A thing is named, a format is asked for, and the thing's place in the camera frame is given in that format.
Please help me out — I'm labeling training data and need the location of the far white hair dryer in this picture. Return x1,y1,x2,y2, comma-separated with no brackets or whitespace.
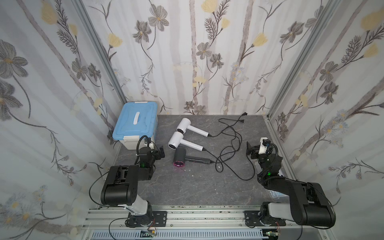
177,118,209,137

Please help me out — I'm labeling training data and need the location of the black cord of near dryer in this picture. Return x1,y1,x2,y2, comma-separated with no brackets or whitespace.
202,118,244,173

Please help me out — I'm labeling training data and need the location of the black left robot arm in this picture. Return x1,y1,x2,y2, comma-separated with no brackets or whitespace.
89,135,165,228

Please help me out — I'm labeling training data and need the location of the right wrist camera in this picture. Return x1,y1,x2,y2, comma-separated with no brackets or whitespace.
259,137,271,155

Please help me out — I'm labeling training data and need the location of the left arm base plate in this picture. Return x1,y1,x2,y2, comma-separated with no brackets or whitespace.
125,211,168,228

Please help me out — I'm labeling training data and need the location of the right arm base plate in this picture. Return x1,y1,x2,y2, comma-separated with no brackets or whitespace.
244,211,287,228

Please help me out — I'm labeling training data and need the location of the dark grey pink hair dryer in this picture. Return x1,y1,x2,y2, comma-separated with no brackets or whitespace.
173,147,214,167

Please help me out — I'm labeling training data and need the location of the black cord of far dryer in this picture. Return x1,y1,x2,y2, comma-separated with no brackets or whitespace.
208,112,249,145

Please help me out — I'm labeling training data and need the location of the white hair dryer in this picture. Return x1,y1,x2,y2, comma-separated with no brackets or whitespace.
177,118,209,137
168,132,204,152

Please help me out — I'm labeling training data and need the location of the white vented cable duct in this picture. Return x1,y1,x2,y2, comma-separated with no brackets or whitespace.
88,229,268,240

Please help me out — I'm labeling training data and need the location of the blue lid storage box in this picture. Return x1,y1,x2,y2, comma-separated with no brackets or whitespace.
113,102,158,151

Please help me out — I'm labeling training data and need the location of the blue face mask pack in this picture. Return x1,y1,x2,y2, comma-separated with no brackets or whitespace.
270,191,288,199

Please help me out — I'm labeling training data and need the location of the aluminium rail frame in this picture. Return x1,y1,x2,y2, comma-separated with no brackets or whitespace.
81,206,336,240

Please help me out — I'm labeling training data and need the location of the near white hair dryer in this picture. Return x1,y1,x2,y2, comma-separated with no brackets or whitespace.
168,132,204,152

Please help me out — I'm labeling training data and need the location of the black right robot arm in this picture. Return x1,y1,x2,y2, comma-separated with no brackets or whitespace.
246,138,336,229

